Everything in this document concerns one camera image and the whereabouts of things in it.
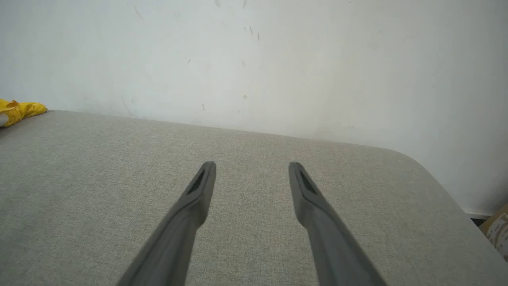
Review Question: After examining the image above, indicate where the brown board with white prints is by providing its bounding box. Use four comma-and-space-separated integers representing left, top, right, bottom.
478, 203, 508, 263

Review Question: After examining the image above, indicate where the yellow tiger face t-shirt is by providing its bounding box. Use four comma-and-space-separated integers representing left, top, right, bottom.
0, 99, 48, 128

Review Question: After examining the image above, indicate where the white wall baseboard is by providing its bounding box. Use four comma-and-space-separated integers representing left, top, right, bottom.
462, 208, 495, 219

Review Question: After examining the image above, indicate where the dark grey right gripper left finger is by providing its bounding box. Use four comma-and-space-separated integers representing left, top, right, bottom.
116, 161, 217, 286

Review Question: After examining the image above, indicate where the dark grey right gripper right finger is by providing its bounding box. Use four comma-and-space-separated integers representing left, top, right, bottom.
289, 161, 388, 286

